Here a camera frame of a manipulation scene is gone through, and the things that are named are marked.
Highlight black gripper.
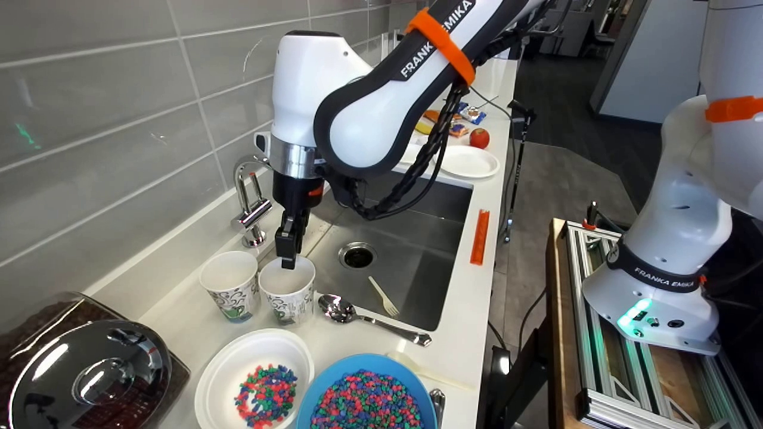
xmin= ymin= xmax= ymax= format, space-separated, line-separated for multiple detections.
xmin=275 ymin=174 xmax=323 ymax=269

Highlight patterned paper cup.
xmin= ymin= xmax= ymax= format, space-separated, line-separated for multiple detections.
xmin=197 ymin=250 xmax=257 ymax=321
xmin=257 ymin=256 xmax=314 ymax=325

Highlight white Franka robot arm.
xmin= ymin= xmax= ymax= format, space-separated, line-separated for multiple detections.
xmin=269 ymin=0 xmax=543 ymax=269

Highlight white bowl with beads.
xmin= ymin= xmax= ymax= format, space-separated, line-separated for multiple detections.
xmin=194 ymin=329 xmax=314 ymax=429

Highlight blue bowl with beads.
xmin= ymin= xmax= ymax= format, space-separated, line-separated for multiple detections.
xmin=296 ymin=354 xmax=439 ymax=429

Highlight small chrome faucet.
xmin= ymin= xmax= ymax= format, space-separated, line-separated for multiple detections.
xmin=234 ymin=161 xmax=272 ymax=249

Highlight metal spoon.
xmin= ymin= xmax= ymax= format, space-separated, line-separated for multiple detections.
xmin=318 ymin=294 xmax=432 ymax=346

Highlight stainless steel sink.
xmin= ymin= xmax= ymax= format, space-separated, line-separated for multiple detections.
xmin=304 ymin=178 xmax=471 ymax=331

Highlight yellow banana toy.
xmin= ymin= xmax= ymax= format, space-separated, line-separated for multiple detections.
xmin=414 ymin=120 xmax=437 ymax=136

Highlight large white paper plate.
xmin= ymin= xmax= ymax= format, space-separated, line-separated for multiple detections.
xmin=442 ymin=145 xmax=498 ymax=178

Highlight orange strip on counter edge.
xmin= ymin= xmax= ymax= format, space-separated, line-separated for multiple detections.
xmin=469 ymin=209 xmax=492 ymax=267

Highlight red apple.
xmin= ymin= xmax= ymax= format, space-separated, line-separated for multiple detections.
xmin=469 ymin=128 xmax=492 ymax=149

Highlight patterned paper cup by wall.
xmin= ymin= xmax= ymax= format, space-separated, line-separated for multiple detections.
xmin=197 ymin=250 xmax=257 ymax=321

